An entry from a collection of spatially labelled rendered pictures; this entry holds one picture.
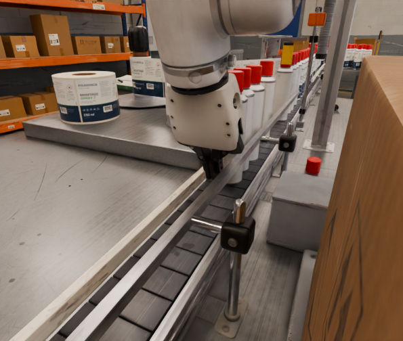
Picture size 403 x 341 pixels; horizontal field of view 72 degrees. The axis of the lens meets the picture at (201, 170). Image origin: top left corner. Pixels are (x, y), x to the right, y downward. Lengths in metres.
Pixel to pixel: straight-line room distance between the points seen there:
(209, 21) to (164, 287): 0.28
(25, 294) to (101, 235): 0.14
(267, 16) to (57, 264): 0.42
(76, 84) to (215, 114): 0.67
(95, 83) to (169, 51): 0.67
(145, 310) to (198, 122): 0.23
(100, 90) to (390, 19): 7.84
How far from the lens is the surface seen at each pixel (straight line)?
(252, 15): 0.28
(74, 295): 0.31
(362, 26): 8.47
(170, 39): 0.32
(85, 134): 0.90
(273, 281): 0.43
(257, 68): 0.59
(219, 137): 0.38
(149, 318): 0.32
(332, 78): 0.88
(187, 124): 0.39
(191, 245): 0.39
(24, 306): 0.45
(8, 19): 5.19
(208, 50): 0.32
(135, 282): 0.24
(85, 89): 0.97
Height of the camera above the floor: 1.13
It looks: 26 degrees down
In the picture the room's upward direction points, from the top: straight up
